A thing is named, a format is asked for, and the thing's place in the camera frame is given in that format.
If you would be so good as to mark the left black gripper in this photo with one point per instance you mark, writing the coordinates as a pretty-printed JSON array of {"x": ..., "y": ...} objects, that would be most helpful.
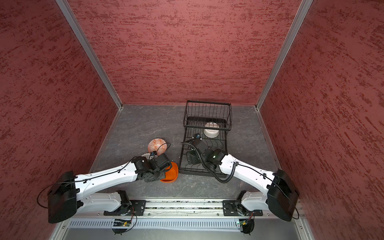
[{"x": 150, "y": 179}]

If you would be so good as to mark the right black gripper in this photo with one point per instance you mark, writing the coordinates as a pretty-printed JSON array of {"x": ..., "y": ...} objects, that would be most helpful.
[{"x": 192, "y": 155}]

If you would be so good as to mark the orange square bowl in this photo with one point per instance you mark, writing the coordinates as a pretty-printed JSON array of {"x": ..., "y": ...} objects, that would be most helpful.
[{"x": 171, "y": 173}]

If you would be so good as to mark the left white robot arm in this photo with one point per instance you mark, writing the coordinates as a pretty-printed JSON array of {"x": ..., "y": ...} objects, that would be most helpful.
[{"x": 73, "y": 194}]

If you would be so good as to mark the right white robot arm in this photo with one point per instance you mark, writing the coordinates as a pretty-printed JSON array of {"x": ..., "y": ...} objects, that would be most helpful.
[{"x": 280, "y": 195}]

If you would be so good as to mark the white lattice patterned bowl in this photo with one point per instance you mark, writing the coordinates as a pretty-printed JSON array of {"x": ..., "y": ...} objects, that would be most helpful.
[{"x": 147, "y": 155}]

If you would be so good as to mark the red patterned bowl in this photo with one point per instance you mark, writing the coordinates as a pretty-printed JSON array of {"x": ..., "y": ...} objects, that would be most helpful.
[{"x": 157, "y": 145}]

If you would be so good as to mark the left corner aluminium profile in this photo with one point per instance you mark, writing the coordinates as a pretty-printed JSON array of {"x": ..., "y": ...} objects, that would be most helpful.
[{"x": 81, "y": 36}]

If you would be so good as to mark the corner aluminium profile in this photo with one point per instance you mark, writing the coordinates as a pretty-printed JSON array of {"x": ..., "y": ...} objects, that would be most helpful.
[
  {"x": 81, "y": 36},
  {"x": 291, "y": 35}
]

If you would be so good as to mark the right corner aluminium profile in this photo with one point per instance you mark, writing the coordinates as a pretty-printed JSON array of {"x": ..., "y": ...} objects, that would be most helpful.
[{"x": 291, "y": 35}]

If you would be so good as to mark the black wire dish rack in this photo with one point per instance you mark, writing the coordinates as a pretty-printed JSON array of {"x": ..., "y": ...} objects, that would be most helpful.
[{"x": 196, "y": 115}]

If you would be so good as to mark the perforated cable duct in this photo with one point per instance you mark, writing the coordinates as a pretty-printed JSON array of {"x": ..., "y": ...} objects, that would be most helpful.
[{"x": 167, "y": 224}]

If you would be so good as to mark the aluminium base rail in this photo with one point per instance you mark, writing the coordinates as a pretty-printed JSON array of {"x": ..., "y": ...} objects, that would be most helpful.
[{"x": 186, "y": 207}]

